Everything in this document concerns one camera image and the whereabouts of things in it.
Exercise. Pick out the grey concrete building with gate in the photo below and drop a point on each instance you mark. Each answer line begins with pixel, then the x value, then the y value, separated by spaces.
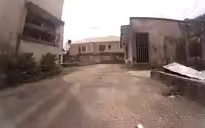
pixel 156 40

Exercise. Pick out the grey metal sheet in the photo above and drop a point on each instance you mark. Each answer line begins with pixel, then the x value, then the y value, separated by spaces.
pixel 186 71

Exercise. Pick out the low concrete wall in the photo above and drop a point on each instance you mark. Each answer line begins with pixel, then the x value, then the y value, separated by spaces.
pixel 186 85

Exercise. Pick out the robot's own part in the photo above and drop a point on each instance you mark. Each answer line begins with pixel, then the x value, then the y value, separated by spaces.
pixel 140 126

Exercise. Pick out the brown dirt road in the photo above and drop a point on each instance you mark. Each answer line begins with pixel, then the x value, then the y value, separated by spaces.
pixel 100 93

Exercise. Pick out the row of green bushes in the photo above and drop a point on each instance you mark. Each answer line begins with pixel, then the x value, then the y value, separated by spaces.
pixel 23 68

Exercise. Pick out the dark tree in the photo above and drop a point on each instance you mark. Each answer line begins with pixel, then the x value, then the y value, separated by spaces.
pixel 203 30

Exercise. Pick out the grey multi-storey building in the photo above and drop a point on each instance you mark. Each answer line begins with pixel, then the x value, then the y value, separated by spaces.
pixel 10 26

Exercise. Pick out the beige building with pale roof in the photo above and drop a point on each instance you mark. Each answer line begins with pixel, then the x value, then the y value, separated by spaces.
pixel 96 48

